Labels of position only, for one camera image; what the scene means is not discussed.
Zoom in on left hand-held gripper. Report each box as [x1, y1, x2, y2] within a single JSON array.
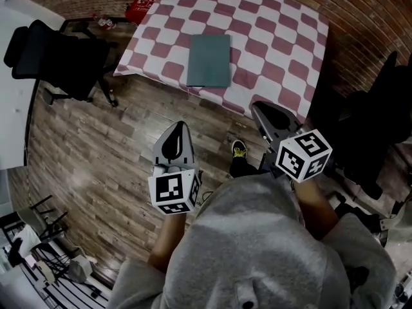
[[147, 120, 202, 216]]

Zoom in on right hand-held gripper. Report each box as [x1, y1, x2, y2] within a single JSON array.
[[251, 100, 333, 183]]

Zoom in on dark green hardcover book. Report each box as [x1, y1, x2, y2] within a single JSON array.
[[185, 33, 232, 89]]

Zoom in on person's left forearm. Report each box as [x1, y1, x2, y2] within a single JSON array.
[[147, 211, 191, 273]]

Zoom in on person's right forearm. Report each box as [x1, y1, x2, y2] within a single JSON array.
[[291, 178, 341, 241]]

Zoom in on right black yellow shoe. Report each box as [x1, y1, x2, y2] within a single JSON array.
[[230, 139, 248, 159]]

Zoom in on black padded office chair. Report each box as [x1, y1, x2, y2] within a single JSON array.
[[308, 50, 412, 199]]

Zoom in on red white checkered tablecloth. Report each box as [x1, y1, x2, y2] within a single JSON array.
[[113, 0, 330, 124]]

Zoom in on grey hooded sweatshirt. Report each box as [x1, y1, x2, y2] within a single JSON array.
[[106, 172, 398, 309]]

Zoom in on black mesh office chair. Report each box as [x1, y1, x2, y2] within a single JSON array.
[[3, 19, 119, 108]]

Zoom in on red white canister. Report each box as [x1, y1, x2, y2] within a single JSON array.
[[92, 14, 117, 30]]

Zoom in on grey power box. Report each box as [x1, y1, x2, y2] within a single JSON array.
[[68, 255, 94, 283]]

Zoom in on grey chair with black legs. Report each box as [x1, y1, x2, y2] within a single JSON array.
[[15, 194, 70, 244]]

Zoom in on beige jacket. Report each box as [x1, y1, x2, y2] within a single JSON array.
[[379, 194, 412, 247]]

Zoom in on white desk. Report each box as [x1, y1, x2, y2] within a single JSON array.
[[0, 6, 67, 170]]

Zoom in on black wire rack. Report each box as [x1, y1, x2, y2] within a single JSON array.
[[0, 214, 110, 309]]

